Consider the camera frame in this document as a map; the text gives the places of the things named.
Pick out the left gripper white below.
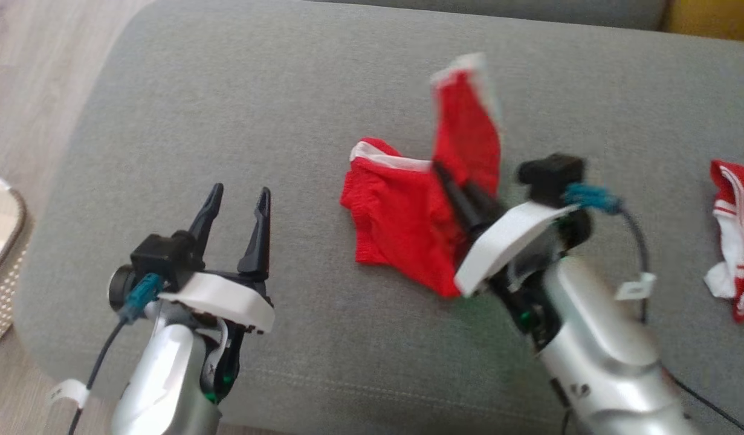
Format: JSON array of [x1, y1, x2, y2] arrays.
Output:
[[158, 182, 276, 335]]

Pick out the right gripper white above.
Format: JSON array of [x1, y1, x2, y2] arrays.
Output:
[[433, 163, 581, 298]]

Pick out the red white basketball shorts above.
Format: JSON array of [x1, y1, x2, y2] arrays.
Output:
[[340, 53, 504, 300]]

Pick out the red white basketball jersey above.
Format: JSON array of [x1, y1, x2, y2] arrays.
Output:
[[703, 159, 744, 323]]

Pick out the grey fabric sofa seat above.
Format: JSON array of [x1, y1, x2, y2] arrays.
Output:
[[12, 0, 744, 435]]

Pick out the light grey sofa back cushion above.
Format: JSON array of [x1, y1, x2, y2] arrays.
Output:
[[311, 0, 668, 31]]

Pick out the beige perforated laundry basket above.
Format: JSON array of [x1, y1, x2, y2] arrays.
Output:
[[0, 171, 29, 354]]

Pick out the large yellow cushion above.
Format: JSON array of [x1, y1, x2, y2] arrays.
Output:
[[662, 0, 744, 43]]

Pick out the teal left camera connector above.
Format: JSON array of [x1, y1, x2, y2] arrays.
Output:
[[119, 273, 164, 324]]

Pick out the teal camera connector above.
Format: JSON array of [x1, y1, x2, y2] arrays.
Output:
[[119, 273, 164, 324], [564, 183, 623, 215]]

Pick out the teal right camera connector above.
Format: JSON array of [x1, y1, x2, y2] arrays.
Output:
[[564, 183, 623, 215]]

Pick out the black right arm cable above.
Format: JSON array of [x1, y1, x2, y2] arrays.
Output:
[[616, 205, 744, 435]]

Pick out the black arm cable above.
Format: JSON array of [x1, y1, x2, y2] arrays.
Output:
[[66, 317, 128, 435], [616, 205, 744, 435]]

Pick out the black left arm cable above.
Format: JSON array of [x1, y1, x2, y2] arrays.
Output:
[[66, 317, 128, 435]]

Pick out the white right cable label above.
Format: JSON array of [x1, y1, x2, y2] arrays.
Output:
[[615, 273, 656, 301]]

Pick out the white cable label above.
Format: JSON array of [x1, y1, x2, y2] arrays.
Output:
[[48, 379, 89, 408], [615, 273, 656, 301]]

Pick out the white left cable label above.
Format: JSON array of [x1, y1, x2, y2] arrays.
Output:
[[48, 379, 89, 408]]

